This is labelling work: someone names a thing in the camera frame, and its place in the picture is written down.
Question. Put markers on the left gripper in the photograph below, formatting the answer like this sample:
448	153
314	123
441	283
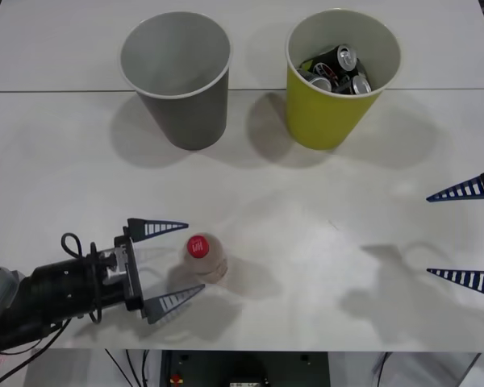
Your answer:
131	282

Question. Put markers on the clear bottle with red cap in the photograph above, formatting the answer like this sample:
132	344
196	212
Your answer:
197	246

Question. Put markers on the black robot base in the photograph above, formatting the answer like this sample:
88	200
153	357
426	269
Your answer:
246	367

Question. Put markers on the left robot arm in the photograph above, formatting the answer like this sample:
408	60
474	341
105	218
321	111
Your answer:
56	286

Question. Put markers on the grey plastic waste bin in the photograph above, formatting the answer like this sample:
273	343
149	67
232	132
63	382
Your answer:
193	117

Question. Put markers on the dark can with silver top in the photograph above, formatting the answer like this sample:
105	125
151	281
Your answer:
361	84

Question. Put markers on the yellow-green plastic waste bin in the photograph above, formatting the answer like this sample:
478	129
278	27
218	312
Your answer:
322	121

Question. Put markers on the black can with silver top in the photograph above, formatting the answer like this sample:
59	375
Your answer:
346	56

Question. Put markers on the silver-topped drink can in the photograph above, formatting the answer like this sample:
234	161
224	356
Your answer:
320	82

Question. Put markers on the black can with red print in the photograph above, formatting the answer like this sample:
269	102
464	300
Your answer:
326	69

